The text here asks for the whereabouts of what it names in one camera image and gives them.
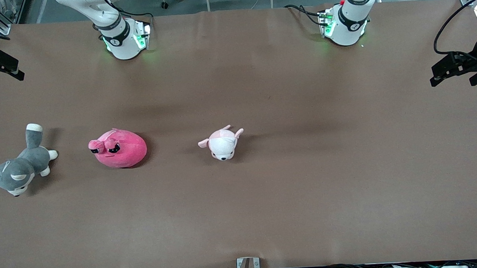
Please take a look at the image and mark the hot pink round plush toy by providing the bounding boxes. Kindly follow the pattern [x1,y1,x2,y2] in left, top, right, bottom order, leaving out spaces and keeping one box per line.
[87,126,148,170]

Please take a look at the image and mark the grey white husky plush toy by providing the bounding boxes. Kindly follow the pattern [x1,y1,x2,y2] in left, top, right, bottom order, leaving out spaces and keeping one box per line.
[0,122,61,198]

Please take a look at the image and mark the brown table cover sheet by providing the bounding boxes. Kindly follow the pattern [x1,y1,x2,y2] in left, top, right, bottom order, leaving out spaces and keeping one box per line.
[0,0,477,268]

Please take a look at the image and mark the pale pink white plush dog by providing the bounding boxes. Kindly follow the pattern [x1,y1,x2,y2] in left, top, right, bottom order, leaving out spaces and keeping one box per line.
[197,124,245,162]

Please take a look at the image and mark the black right arm base cable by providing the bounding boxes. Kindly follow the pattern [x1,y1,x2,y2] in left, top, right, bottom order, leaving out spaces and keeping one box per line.
[116,7,154,27]

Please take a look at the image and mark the black arm base cable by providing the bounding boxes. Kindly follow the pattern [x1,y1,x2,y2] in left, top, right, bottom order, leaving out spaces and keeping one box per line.
[284,3,324,28]
[116,7,154,27]

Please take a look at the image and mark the black left arm base cable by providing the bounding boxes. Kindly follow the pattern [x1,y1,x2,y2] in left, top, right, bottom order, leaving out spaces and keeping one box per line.
[284,3,324,28]

